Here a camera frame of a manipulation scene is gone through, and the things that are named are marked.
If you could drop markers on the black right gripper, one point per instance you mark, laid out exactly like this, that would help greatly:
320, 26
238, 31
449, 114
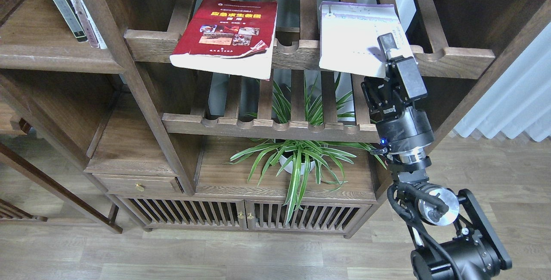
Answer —
404, 130

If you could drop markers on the white purple cover book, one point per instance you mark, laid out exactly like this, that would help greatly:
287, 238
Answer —
348, 37

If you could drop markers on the black yellow cover book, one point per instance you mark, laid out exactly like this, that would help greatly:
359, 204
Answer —
68, 13

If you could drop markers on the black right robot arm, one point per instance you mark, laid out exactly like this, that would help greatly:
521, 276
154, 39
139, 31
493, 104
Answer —
453, 238

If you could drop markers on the white pleated curtain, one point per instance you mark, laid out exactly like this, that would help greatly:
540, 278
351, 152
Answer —
519, 102

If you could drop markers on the green spider plant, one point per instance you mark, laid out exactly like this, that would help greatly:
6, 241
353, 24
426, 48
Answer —
306, 158

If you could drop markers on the white plant pot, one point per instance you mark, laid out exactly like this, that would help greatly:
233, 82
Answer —
286, 162

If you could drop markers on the red cover book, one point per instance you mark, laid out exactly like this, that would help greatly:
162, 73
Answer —
229, 37

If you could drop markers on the dark wooden bookshelf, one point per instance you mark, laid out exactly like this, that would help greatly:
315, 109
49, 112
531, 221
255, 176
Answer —
124, 115

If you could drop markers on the brass drawer knob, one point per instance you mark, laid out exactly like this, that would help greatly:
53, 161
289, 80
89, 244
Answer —
139, 187

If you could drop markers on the upright pale spine book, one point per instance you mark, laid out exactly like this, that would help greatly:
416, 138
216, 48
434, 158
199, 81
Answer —
85, 22

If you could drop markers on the upright white book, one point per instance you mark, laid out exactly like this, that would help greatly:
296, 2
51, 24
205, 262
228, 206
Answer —
101, 42

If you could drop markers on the dark wooden side furniture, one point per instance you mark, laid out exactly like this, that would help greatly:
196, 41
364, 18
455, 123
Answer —
39, 187

